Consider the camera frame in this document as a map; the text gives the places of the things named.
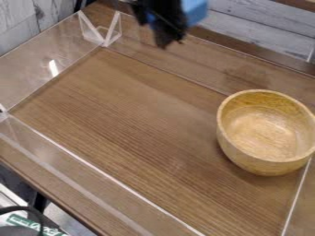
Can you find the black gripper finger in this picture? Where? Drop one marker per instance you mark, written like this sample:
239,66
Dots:
165,18

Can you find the light wooden bowl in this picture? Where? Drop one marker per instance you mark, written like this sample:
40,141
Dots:
265,132

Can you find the green white label box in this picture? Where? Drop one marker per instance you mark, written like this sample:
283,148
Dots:
18,226

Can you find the blue foam block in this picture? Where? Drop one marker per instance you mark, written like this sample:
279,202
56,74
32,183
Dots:
194,10

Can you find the black table leg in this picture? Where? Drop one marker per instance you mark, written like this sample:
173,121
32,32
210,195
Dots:
40,202

